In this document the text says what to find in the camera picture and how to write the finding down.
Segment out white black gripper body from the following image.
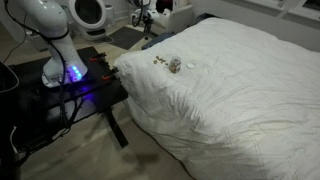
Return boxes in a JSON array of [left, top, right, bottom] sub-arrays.
[[131, 8, 155, 24]]

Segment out dark blue mattress base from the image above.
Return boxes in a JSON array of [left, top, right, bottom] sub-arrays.
[[141, 32, 174, 51]]

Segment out dark floor mat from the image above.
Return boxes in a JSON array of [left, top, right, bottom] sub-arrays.
[[108, 25, 158, 51]]

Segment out white armchair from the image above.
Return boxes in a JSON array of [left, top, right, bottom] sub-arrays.
[[151, 3, 197, 37]]

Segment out small white bin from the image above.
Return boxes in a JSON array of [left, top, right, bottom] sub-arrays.
[[104, 3, 117, 28]]

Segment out small crumpled grey object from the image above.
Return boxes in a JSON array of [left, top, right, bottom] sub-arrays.
[[168, 56, 182, 74]]

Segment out red black clamp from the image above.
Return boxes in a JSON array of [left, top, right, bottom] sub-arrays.
[[101, 67, 120, 81], [88, 52, 108, 63]]

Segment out round white appliance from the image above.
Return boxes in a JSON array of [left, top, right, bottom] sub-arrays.
[[68, 0, 108, 42]]

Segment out black robot table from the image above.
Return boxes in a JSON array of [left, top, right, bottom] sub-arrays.
[[8, 45, 130, 149]]

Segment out white bed duvet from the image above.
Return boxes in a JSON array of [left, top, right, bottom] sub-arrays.
[[113, 17, 320, 180]]

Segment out black rounded object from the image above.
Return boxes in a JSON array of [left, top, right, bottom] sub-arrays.
[[0, 61, 20, 94]]

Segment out white cable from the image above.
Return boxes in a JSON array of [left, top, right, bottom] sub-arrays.
[[9, 125, 21, 156]]

